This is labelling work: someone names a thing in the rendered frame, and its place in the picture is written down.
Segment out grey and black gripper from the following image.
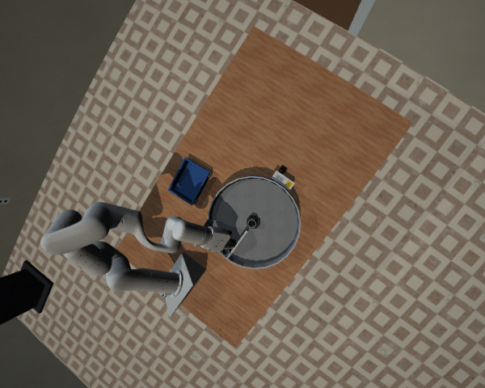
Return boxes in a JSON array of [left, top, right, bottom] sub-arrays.
[[201, 226, 237, 253]]

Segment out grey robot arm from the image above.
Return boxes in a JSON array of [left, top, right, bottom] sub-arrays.
[[40, 202, 214, 298]]

